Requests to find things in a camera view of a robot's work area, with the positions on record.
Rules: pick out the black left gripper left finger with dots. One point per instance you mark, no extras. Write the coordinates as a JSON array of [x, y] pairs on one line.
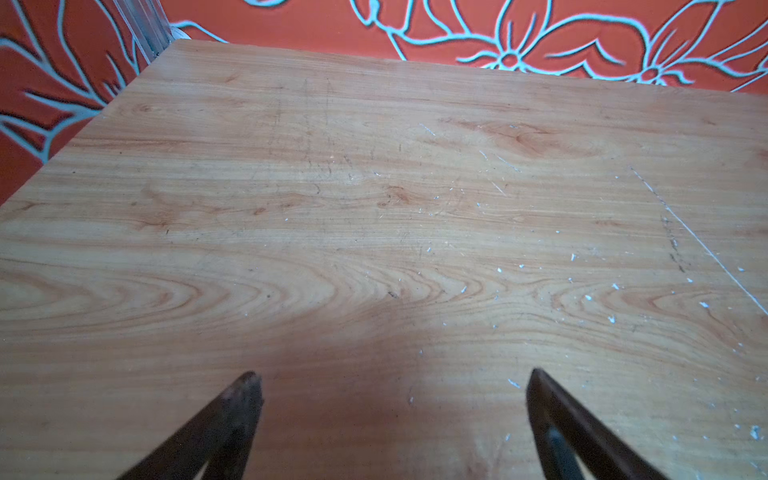
[[213, 444]]

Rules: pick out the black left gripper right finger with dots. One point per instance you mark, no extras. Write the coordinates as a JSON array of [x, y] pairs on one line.
[[568, 436]]

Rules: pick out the aluminium frame post left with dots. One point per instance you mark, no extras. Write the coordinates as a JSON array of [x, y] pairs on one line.
[[149, 25]]

